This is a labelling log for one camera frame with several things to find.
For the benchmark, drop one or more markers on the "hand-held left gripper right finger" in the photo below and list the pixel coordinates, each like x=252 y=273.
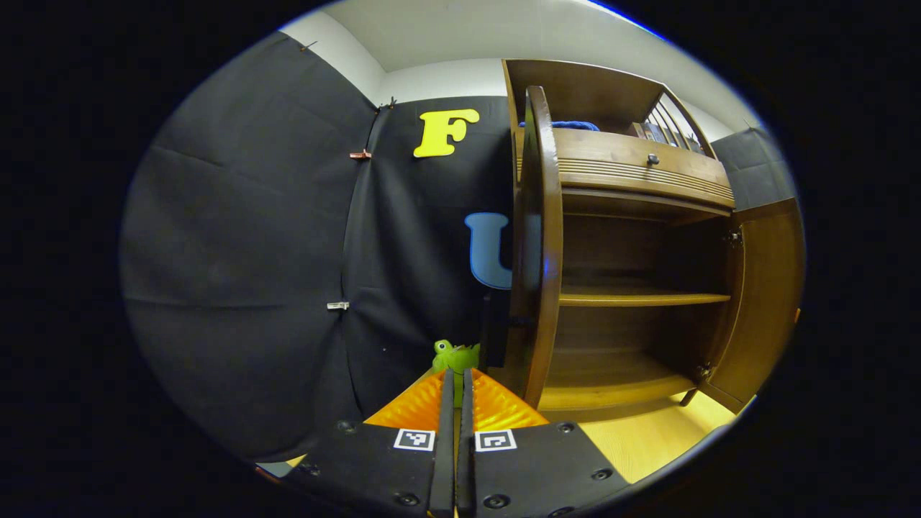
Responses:
x=540 y=467

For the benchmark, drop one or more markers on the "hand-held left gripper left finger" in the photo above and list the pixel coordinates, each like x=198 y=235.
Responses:
x=374 y=467

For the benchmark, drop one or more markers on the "wooden shoe cabinet door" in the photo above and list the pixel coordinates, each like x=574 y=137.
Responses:
x=547 y=252
x=766 y=302

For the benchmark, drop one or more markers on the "wooden double-door shoe cabinet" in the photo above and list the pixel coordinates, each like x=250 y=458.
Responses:
x=619 y=244

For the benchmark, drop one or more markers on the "green toy frog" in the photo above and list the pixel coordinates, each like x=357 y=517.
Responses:
x=453 y=356

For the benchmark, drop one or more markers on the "black backdrop cloth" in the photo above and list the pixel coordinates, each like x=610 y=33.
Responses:
x=237 y=252

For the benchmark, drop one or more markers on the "reddish clip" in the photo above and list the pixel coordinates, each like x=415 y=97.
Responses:
x=360 y=154

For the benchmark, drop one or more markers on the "wooden drawer with dark knob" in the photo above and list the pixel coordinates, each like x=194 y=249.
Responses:
x=619 y=162

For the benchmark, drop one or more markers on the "blue cloth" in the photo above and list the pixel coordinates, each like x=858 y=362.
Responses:
x=568 y=125

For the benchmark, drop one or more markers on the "row of small books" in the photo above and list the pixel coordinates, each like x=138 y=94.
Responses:
x=658 y=133

